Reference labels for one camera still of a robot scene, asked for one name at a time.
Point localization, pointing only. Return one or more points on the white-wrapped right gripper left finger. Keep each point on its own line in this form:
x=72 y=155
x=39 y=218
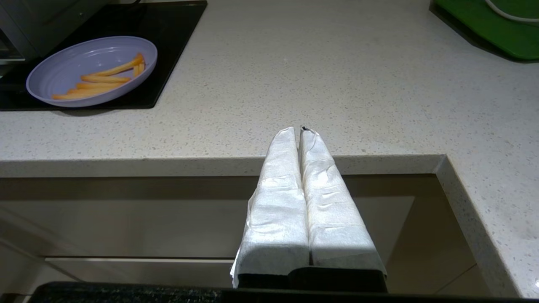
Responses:
x=278 y=210

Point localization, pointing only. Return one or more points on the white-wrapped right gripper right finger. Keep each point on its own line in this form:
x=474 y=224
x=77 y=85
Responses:
x=332 y=219

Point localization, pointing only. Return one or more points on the purple plate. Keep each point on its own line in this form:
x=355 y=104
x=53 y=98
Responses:
x=71 y=63

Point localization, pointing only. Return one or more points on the silver Panasonic microwave oven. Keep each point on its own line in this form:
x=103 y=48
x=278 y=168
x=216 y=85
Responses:
x=50 y=21

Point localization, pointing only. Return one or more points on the orange french fry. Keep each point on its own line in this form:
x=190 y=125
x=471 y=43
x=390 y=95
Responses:
x=76 y=96
x=120 y=67
x=99 y=86
x=139 y=70
x=105 y=78

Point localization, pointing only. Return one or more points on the black induction cooktop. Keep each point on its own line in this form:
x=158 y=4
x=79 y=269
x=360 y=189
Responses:
x=177 y=33

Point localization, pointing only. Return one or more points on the green plastic tray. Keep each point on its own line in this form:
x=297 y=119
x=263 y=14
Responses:
x=497 y=29

